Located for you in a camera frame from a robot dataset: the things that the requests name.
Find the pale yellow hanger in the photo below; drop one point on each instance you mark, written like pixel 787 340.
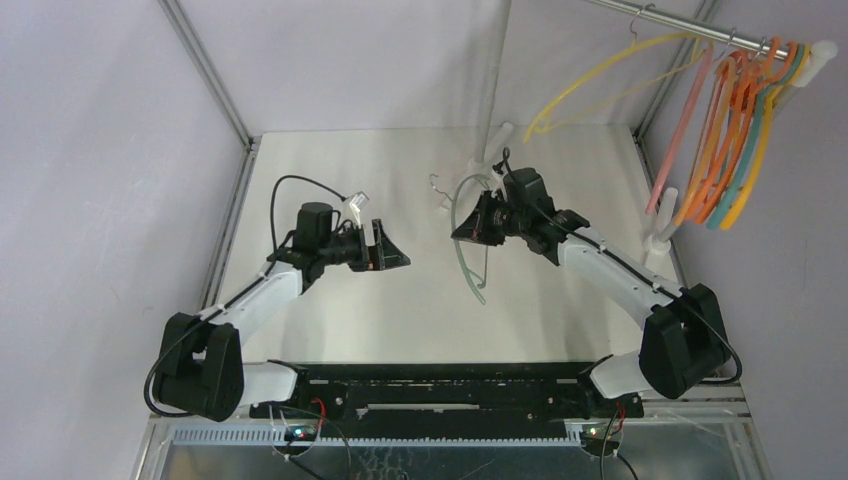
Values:
pixel 543 123

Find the yellow-orange plastic hanger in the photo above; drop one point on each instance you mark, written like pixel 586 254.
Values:
pixel 738 193

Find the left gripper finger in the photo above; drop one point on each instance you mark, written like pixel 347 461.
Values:
pixel 381 239
pixel 392 257

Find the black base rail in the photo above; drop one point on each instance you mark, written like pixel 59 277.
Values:
pixel 540 390

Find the pink hanger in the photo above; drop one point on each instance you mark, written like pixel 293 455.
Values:
pixel 705 60

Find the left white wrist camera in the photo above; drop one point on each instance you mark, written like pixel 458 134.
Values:
pixel 353 206

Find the teal plastic hanger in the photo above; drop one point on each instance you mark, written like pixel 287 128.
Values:
pixel 738 152

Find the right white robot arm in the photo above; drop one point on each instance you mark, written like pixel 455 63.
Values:
pixel 684 340

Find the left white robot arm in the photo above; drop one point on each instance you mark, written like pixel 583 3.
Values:
pixel 200 370

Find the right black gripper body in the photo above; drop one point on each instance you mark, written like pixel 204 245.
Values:
pixel 486 218

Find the clothes rack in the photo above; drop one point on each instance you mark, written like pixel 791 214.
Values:
pixel 741 69

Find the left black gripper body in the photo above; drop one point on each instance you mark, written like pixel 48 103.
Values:
pixel 347 248

